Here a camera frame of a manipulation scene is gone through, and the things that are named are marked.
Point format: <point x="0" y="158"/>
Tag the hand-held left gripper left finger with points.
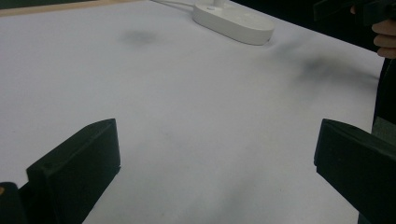
<point x="77" y="168"/>

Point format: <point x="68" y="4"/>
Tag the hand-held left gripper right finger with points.
<point x="358" y="161"/>

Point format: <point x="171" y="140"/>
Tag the white desk lamp base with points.
<point x="233" y="21"/>

